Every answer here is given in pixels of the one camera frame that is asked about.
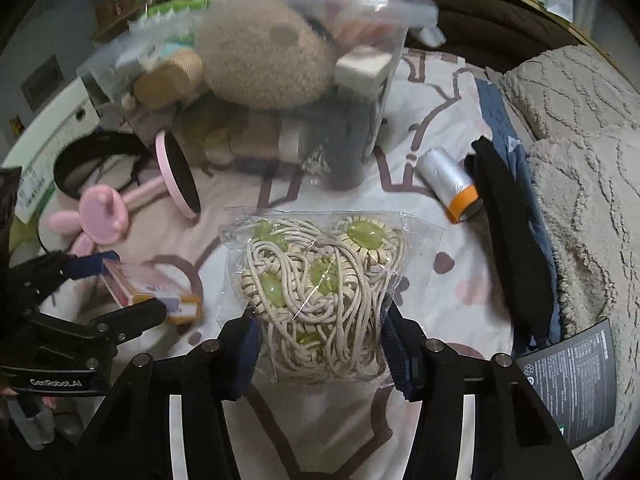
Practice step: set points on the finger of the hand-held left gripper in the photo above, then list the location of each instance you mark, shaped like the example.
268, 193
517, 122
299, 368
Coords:
85, 266
135, 316

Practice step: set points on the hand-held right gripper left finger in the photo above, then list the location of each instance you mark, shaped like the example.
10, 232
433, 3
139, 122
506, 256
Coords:
245, 355

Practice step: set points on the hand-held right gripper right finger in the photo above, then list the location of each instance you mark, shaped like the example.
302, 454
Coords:
400, 355

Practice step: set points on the playing card pack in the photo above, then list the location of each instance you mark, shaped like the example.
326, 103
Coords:
145, 282

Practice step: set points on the pink rabbit stand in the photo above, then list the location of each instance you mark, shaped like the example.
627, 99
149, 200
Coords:
100, 215

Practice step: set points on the black charger box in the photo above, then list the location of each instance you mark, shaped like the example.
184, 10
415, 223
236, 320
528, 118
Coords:
575, 385

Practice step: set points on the plastic bag roll orange band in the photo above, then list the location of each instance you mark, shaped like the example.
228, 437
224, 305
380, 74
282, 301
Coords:
440, 175

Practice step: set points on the clear plastic storage bin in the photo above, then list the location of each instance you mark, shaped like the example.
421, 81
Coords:
400, 12

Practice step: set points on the yellow-green object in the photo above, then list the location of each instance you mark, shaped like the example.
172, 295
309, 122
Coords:
25, 235

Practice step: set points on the printed bedsheet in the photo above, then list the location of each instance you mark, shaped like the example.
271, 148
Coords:
350, 435

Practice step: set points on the white visor hat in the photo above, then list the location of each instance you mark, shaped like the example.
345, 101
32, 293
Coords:
100, 141

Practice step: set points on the white cardboard box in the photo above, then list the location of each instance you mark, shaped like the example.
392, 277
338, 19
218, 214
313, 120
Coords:
70, 110

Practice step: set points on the wooden lid case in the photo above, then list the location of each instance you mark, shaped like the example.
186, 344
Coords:
165, 80

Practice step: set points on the wooden shelf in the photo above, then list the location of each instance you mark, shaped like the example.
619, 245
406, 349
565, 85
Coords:
130, 25

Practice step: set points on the brown plush toy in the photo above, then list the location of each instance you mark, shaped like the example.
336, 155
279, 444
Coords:
260, 60

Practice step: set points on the small white box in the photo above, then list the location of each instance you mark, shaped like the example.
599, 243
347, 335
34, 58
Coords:
360, 67

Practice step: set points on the dark brown cushion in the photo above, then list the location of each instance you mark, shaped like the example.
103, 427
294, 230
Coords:
490, 15

